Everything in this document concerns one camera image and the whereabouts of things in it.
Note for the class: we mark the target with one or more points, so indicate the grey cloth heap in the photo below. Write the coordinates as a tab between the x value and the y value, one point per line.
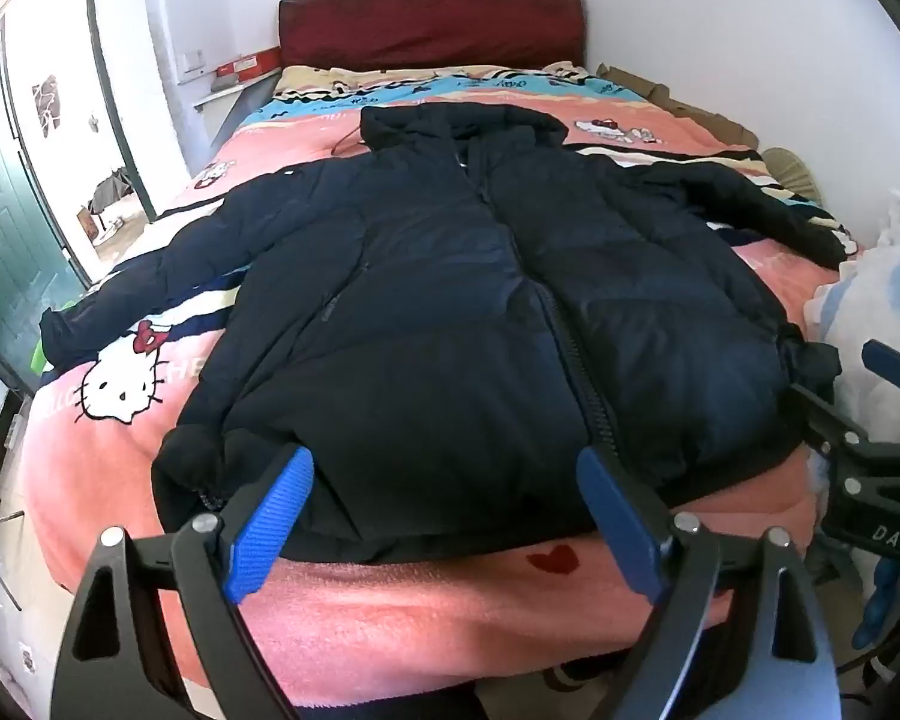
111	191

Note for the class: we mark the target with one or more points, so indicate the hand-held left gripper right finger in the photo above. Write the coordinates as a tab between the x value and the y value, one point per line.
619	525

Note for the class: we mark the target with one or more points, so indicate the yellow cartoon pillow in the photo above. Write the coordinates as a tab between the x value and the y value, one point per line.
390	77

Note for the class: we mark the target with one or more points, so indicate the dark red bed headboard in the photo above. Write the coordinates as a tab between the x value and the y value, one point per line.
427	26

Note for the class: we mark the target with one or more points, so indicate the blue plastic object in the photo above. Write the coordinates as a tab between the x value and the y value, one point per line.
879	604

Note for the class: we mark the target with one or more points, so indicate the white and blue plush blanket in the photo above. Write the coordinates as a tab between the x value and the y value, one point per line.
889	277

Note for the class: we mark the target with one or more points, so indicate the red box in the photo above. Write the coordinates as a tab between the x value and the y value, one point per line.
249	66

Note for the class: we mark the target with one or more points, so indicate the white wall switch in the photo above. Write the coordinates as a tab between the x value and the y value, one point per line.
192	62

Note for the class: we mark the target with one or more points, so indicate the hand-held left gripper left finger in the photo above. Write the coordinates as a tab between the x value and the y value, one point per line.
266	532

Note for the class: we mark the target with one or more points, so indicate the black puffer jacket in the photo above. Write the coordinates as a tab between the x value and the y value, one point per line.
435	300

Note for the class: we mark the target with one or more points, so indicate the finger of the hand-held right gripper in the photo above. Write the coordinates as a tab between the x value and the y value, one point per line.
896	367
832	416

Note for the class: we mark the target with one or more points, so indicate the white wall shelf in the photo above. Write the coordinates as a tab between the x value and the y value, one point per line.
225	94

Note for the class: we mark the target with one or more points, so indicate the white wall socket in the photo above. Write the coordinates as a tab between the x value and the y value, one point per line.
26	658

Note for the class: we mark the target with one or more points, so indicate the olive woven fan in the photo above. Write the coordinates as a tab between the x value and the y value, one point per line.
791	172

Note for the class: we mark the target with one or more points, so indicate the dark door frame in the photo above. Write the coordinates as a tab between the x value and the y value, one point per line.
120	90

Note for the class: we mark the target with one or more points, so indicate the wall picture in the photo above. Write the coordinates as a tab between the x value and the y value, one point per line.
46	105

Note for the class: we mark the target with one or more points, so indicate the green panel door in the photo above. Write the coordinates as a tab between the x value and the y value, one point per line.
0	225

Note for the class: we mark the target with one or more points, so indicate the brown cardboard sheet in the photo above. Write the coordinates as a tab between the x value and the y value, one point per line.
682	101

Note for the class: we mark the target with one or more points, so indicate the pink cartoon printed blanket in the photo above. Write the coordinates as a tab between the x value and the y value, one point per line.
120	480

